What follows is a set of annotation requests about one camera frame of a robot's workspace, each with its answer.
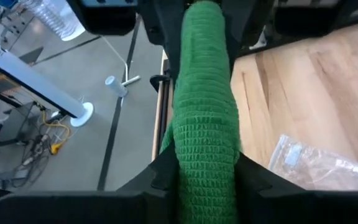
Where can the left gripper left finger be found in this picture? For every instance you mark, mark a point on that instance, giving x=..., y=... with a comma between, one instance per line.
x=73, y=208

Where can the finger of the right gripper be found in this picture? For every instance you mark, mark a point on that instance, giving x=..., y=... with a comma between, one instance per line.
x=239, y=21
x=166, y=21

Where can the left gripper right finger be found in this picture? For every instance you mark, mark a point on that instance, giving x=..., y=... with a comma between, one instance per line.
x=306, y=208

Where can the clear plastic bag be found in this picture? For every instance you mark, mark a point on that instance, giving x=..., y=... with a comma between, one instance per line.
x=315, y=168

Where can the green bandage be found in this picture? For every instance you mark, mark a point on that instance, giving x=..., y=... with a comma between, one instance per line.
x=207, y=124

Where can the white lamp stand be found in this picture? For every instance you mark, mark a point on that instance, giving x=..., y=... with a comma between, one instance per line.
x=126, y=71

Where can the white perforated cylinder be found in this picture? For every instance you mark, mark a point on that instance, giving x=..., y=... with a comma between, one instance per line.
x=116, y=86

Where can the white fan base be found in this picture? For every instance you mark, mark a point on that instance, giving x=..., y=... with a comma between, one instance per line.
x=33, y=81

